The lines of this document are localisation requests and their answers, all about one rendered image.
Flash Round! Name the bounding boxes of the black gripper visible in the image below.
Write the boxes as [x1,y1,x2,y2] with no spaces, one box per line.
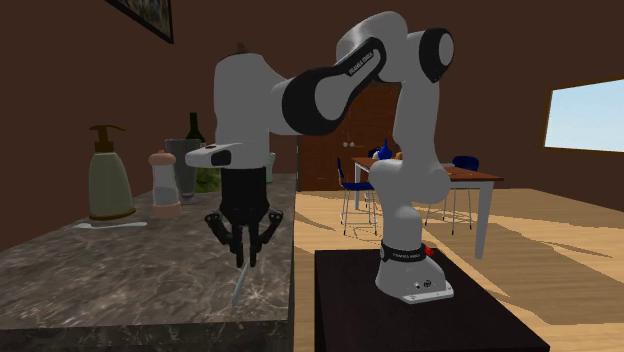
[204,167,285,270]

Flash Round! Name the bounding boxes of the grey knife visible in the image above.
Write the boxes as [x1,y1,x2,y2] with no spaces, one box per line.
[230,265,251,309]

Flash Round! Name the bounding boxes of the grey drinking glass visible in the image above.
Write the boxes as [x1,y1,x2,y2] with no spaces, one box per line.
[164,138,206,206]

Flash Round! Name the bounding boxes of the clear grinder with pink ends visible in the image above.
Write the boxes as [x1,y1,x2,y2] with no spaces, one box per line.
[147,149,183,220]

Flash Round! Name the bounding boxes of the dark green wine bottle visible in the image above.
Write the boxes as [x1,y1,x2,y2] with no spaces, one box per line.
[185,111,223,194]

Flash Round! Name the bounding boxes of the blue chair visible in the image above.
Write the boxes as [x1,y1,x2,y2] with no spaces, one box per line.
[336,156,379,237]
[424,155,481,231]

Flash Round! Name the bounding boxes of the white spoon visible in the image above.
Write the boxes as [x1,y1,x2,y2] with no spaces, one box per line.
[72,221,148,231]

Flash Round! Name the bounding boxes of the green soap dispenser brown pump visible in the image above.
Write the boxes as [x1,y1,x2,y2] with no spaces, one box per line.
[87,124,137,222]

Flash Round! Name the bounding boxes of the brown wooden door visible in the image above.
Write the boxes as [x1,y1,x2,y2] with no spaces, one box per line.
[296,81,404,193]

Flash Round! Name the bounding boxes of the dark robot stand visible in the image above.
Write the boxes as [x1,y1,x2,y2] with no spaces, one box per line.
[314,248,552,352]

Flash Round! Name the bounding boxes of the wooden dining table white legs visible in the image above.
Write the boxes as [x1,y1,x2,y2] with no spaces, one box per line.
[351,138,505,261]

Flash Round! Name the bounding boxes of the window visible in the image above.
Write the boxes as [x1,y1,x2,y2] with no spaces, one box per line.
[542,77,624,155]

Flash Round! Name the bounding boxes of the framed wall picture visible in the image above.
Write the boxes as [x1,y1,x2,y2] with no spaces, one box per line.
[104,0,176,46]

